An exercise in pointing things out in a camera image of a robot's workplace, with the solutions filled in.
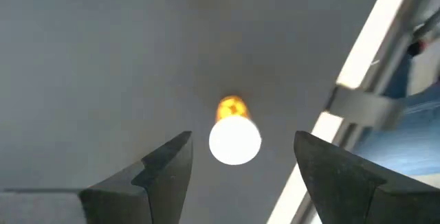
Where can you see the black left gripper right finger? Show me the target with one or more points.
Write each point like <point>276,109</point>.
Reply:
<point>343,196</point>

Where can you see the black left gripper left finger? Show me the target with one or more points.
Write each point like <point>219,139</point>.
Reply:
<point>161,189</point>

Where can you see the small amber pill bottle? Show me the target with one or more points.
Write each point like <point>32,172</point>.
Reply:
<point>235,138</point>

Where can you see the person's leg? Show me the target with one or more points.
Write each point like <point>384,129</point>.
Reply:
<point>412,138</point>

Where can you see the black table mat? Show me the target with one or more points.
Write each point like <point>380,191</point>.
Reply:
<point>103,62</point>

